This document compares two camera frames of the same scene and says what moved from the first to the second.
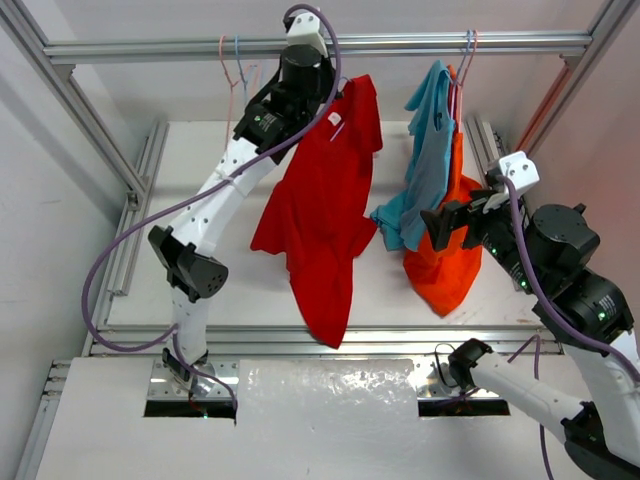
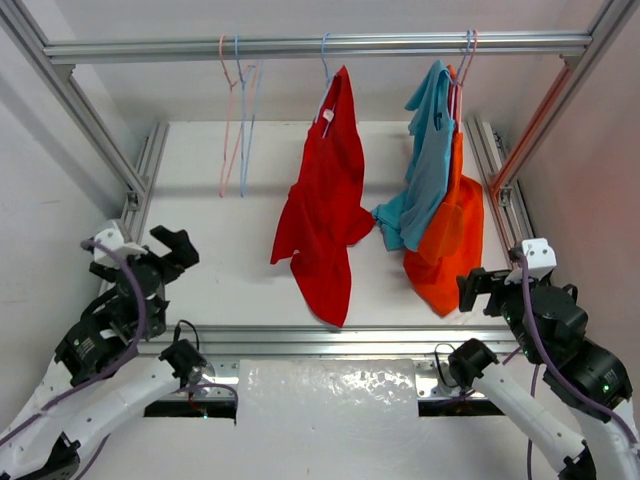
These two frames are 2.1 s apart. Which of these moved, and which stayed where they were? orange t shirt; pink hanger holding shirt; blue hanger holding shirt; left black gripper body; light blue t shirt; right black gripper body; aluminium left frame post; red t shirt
Moved: left black gripper body; red t shirt; right black gripper body
Stayed: light blue t shirt; blue hanger holding shirt; orange t shirt; pink hanger holding shirt; aluminium left frame post
